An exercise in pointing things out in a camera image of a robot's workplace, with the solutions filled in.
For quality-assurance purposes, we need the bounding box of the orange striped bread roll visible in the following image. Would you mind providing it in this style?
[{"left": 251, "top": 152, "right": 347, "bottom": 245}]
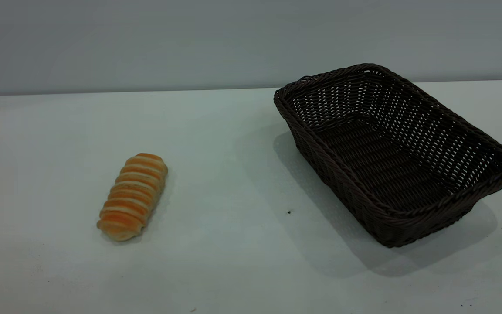
[{"left": 97, "top": 153, "right": 168, "bottom": 242}]

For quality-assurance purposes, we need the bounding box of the black wicker basket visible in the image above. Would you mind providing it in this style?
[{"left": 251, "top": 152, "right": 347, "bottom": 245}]
[{"left": 274, "top": 64, "right": 502, "bottom": 248}]

